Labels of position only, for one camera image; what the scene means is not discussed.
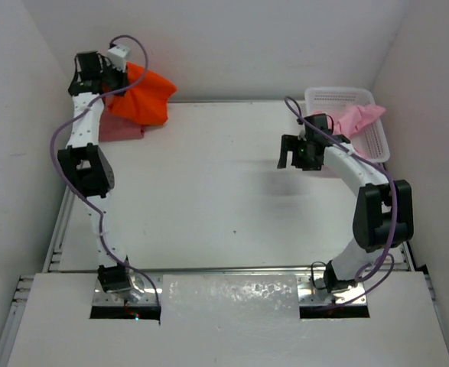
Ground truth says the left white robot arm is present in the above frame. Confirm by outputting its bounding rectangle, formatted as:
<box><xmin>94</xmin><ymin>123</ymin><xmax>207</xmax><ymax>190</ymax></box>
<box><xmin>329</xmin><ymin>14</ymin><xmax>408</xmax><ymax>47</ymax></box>
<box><xmin>57</xmin><ymin>51</ymin><xmax>132</xmax><ymax>294</ymax></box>

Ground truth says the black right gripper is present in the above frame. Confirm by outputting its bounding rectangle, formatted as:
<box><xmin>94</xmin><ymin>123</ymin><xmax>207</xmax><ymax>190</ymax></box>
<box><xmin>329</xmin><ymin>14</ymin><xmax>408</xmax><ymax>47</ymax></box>
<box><xmin>278</xmin><ymin>135</ymin><xmax>321</xmax><ymax>171</ymax></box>

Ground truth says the white front cover panel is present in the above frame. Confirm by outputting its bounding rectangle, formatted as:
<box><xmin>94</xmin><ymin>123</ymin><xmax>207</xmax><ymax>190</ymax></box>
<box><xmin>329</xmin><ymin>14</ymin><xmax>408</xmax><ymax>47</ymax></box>
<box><xmin>9</xmin><ymin>272</ymin><xmax>449</xmax><ymax>366</ymax></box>

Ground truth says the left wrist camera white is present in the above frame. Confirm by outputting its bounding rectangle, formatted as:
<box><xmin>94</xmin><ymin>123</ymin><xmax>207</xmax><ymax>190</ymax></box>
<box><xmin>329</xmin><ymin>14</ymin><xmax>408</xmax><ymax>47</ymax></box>
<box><xmin>106</xmin><ymin>44</ymin><xmax>130</xmax><ymax>72</ymax></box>

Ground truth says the orange t-shirt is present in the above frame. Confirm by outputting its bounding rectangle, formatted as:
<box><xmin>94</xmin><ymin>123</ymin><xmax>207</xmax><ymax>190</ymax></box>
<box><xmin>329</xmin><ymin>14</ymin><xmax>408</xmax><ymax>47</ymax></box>
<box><xmin>107</xmin><ymin>70</ymin><xmax>177</xmax><ymax>126</ymax></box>

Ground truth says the light pink t-shirt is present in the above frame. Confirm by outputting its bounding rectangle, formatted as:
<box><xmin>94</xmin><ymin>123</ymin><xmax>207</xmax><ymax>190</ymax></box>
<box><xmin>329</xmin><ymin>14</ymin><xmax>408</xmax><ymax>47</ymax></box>
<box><xmin>329</xmin><ymin>104</ymin><xmax>386</xmax><ymax>138</ymax></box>

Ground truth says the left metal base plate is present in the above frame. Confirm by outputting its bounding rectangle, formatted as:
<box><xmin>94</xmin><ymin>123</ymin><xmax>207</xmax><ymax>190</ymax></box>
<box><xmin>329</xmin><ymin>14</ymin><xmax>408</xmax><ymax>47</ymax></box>
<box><xmin>89</xmin><ymin>272</ymin><xmax>163</xmax><ymax>321</ymax></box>

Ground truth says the metal base plate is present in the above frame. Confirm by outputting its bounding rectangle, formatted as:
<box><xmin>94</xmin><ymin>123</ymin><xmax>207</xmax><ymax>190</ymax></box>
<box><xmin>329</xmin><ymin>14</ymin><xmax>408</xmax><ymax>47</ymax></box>
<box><xmin>89</xmin><ymin>272</ymin><xmax>163</xmax><ymax>321</ymax></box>
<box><xmin>296</xmin><ymin>274</ymin><xmax>369</xmax><ymax>320</ymax></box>

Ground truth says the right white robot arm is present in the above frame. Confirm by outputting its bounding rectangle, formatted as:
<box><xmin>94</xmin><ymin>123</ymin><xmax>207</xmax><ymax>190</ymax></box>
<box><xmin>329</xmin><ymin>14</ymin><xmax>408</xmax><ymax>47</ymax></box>
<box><xmin>277</xmin><ymin>114</ymin><xmax>414</xmax><ymax>293</ymax></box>

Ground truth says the white plastic basket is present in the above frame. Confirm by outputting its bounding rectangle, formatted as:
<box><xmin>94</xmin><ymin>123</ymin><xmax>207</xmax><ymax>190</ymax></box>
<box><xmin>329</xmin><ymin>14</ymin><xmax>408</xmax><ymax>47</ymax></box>
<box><xmin>304</xmin><ymin>87</ymin><xmax>390</xmax><ymax>163</ymax></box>

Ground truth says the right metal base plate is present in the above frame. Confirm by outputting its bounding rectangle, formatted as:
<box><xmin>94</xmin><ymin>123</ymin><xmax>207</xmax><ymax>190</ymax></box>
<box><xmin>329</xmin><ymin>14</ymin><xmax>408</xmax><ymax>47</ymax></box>
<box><xmin>296</xmin><ymin>274</ymin><xmax>369</xmax><ymax>320</ymax></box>

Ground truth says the pink red t-shirt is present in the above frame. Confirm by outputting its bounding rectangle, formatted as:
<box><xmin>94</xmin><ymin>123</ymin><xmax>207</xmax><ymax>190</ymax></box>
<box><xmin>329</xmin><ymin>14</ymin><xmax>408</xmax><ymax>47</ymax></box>
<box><xmin>99</xmin><ymin>112</ymin><xmax>145</xmax><ymax>142</ymax></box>

